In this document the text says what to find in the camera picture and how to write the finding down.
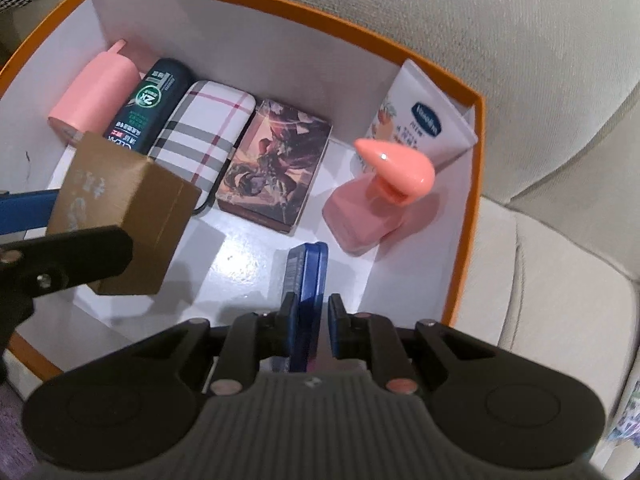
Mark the dark green shampoo bottle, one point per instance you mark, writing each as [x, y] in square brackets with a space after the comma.
[150, 100]

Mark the pink pump bottle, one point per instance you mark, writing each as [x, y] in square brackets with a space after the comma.
[360, 210]

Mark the brown cardboard box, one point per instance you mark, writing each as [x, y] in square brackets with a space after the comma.
[130, 200]

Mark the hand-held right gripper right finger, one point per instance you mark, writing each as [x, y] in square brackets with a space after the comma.
[336, 327]

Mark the white lotion tube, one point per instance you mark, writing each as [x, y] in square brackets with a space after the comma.
[430, 115]

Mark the dark printed card box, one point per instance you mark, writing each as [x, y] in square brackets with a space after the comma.
[275, 165]

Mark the blue patterned pouch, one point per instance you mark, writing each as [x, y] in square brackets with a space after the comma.
[627, 420]

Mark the blue case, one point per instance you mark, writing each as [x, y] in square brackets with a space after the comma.
[307, 280]

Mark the purple fuzzy clothing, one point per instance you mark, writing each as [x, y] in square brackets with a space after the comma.
[12, 410]

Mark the beige sofa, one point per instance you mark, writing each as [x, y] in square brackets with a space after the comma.
[550, 110]

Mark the plaid glasses case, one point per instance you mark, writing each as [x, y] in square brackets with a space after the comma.
[205, 135]

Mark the orange cardboard box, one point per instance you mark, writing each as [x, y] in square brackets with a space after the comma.
[300, 60]

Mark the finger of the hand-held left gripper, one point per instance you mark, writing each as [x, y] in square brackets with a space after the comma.
[75, 255]
[25, 210]

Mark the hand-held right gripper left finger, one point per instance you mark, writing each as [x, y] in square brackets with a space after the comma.
[290, 325]

